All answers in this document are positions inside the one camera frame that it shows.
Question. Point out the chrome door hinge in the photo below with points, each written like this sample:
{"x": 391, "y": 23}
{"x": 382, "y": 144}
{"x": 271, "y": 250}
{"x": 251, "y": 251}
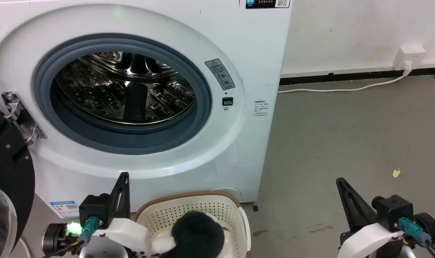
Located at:
{"x": 22, "y": 118}

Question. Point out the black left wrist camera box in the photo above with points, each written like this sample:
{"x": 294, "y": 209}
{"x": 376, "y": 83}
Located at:
{"x": 95, "y": 206}

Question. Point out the black QR code sticker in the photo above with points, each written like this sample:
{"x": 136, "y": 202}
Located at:
{"x": 267, "y": 3}

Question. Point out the black baseboard strip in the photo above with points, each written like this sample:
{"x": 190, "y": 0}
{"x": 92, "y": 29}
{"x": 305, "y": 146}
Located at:
{"x": 346, "y": 76}

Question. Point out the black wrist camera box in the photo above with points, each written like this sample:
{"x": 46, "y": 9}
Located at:
{"x": 393, "y": 211}
{"x": 95, "y": 206}

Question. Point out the black door latch socket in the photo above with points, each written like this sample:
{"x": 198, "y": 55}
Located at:
{"x": 227, "y": 101}

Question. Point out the small printed text label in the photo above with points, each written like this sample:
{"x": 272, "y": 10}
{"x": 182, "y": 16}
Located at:
{"x": 261, "y": 108}

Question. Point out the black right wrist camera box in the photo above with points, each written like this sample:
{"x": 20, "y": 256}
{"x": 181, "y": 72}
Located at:
{"x": 393, "y": 211}

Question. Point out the steel washing machine drum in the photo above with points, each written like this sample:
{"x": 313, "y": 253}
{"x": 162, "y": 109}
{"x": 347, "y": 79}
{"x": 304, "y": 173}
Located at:
{"x": 124, "y": 87}

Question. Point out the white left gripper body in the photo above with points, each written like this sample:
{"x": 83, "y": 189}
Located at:
{"x": 127, "y": 233}

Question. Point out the black round washer door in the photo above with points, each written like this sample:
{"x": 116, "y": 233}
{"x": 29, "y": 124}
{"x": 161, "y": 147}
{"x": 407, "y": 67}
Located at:
{"x": 9, "y": 172}

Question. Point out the black and white plush garment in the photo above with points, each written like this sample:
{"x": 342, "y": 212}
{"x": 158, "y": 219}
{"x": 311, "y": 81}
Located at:
{"x": 197, "y": 234}

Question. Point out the white perforated laundry basket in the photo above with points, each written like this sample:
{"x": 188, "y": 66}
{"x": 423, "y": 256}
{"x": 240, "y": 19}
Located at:
{"x": 210, "y": 209}

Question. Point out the blue energy label sticker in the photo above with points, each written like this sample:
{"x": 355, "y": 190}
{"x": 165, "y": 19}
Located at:
{"x": 65, "y": 208}

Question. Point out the white front-load washing machine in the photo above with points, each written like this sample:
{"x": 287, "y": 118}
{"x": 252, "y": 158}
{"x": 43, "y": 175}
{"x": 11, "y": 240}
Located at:
{"x": 239, "y": 150}

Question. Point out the white wall power socket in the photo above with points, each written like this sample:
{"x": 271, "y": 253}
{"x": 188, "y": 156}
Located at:
{"x": 409, "y": 57}

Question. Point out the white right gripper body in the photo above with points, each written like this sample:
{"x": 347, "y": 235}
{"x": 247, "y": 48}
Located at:
{"x": 368, "y": 240}

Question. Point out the grey warning sticker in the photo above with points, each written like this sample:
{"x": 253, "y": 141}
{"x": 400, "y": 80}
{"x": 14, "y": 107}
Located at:
{"x": 220, "y": 73}

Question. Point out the yellow paper scrap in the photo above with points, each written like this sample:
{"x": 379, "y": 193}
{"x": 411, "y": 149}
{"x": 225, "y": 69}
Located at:
{"x": 396, "y": 173}

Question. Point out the grey rubber door gasket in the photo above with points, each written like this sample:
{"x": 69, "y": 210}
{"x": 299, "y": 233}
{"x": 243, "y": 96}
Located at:
{"x": 203, "y": 104}

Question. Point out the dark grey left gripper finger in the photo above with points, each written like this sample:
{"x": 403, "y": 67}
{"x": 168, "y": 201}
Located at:
{"x": 124, "y": 197}

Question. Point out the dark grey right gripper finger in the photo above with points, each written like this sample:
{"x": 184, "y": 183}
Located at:
{"x": 353, "y": 208}

